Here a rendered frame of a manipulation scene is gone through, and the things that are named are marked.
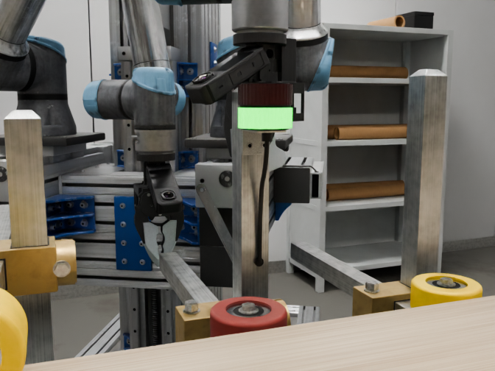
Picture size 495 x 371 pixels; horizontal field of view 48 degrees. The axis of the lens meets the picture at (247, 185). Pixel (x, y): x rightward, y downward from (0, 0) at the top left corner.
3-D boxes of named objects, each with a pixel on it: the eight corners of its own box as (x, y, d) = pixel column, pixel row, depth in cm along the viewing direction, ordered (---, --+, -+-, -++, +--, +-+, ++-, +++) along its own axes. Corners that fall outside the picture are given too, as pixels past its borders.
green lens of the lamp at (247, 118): (230, 126, 63) (230, 107, 63) (279, 126, 65) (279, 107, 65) (248, 129, 58) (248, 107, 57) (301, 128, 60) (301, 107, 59)
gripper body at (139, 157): (171, 210, 110) (170, 149, 109) (181, 218, 102) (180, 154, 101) (132, 213, 108) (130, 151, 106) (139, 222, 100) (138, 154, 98)
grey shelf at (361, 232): (286, 271, 370) (288, 32, 347) (398, 258, 402) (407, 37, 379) (318, 293, 329) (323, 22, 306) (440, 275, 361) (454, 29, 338)
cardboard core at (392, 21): (365, 21, 358) (394, 15, 331) (376, 22, 361) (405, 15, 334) (365, 34, 360) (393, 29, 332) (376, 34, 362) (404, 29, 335)
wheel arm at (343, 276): (289, 262, 105) (289, 240, 105) (305, 260, 107) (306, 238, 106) (441, 362, 65) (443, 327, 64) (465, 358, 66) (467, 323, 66)
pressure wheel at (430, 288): (404, 378, 66) (407, 284, 64) (410, 350, 73) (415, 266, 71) (476, 391, 63) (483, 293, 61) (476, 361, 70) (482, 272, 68)
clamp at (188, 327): (175, 344, 69) (174, 305, 69) (275, 329, 74) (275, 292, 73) (185, 364, 64) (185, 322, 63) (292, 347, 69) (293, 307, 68)
